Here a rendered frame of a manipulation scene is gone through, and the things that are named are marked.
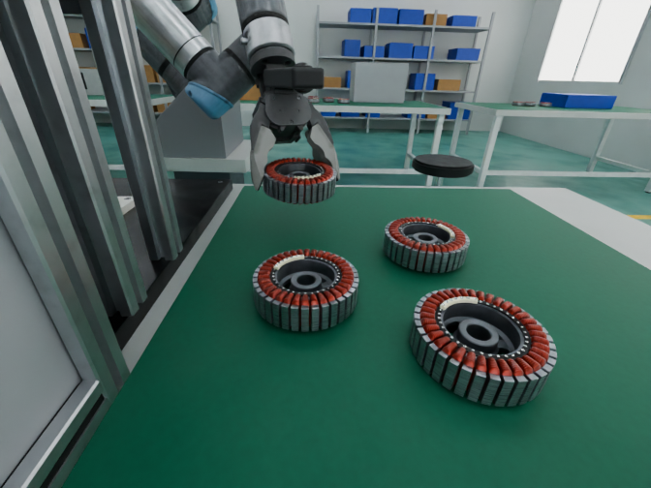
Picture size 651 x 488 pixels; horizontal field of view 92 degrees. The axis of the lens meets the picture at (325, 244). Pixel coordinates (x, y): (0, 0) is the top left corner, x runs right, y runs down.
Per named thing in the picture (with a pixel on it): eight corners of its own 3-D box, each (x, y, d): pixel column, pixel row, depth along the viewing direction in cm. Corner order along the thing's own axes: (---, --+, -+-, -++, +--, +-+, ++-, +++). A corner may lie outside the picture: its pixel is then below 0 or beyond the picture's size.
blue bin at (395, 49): (384, 58, 601) (385, 44, 590) (405, 59, 603) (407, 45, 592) (388, 57, 564) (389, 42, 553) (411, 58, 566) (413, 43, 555)
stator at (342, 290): (377, 302, 35) (381, 274, 33) (296, 353, 28) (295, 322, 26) (312, 261, 42) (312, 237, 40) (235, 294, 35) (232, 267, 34)
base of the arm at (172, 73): (195, 101, 107) (170, 75, 103) (223, 68, 100) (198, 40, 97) (173, 110, 95) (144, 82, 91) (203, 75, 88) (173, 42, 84)
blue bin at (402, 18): (392, 27, 578) (394, 13, 568) (415, 28, 580) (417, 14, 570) (398, 24, 541) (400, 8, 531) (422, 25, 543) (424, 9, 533)
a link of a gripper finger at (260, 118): (269, 163, 48) (289, 114, 49) (272, 159, 46) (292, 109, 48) (239, 148, 46) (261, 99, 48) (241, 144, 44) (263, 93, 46)
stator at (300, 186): (254, 180, 51) (253, 158, 49) (316, 173, 56) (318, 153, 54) (276, 211, 43) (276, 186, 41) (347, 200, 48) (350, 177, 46)
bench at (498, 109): (441, 167, 388) (454, 102, 352) (589, 170, 397) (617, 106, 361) (475, 192, 309) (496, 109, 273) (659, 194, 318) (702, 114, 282)
